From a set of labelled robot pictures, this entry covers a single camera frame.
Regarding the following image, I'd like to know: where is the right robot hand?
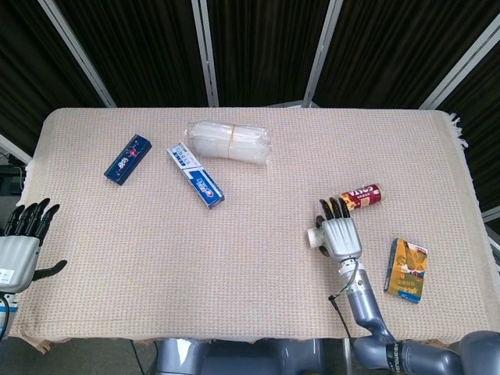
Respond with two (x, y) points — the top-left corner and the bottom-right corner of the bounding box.
(314, 197), (363, 261)

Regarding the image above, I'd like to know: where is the black curtain backdrop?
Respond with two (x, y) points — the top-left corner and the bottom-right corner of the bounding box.
(0, 0), (500, 220)

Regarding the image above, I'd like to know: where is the Costa coffee bottle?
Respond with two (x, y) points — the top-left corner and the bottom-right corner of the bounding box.
(338, 184), (386, 213)

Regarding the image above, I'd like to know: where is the yellow snack box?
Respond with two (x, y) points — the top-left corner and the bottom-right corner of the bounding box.
(383, 237), (428, 303)

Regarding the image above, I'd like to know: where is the clear plastic cup pack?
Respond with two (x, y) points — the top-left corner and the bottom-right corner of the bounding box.
(186, 120), (270, 166)

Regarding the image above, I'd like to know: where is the white blue toothpaste box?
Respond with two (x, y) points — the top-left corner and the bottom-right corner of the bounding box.
(166, 142), (226, 210)

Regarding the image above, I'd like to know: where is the beige woven tablecloth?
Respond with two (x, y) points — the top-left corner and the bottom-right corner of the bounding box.
(7, 107), (500, 345)

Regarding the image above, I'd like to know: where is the black cable with plug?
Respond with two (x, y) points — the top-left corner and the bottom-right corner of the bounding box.
(327, 259), (361, 352)

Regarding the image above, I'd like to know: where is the grey metal frame post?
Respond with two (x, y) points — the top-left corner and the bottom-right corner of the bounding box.
(190, 0), (220, 108)
(302, 0), (345, 108)
(37, 0), (117, 108)
(418, 15), (500, 110)
(0, 133), (33, 165)

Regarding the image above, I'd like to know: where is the dark blue toothpaste box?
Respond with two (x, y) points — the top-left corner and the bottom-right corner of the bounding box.
(103, 134), (153, 186)

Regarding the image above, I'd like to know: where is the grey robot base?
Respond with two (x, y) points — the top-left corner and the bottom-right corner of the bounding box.
(154, 337), (352, 375)

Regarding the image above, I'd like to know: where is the white paper cup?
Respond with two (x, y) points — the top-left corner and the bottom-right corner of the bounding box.
(306, 225), (327, 250)

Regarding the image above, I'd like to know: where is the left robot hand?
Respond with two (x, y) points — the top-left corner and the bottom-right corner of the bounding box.
(0, 198), (68, 295)

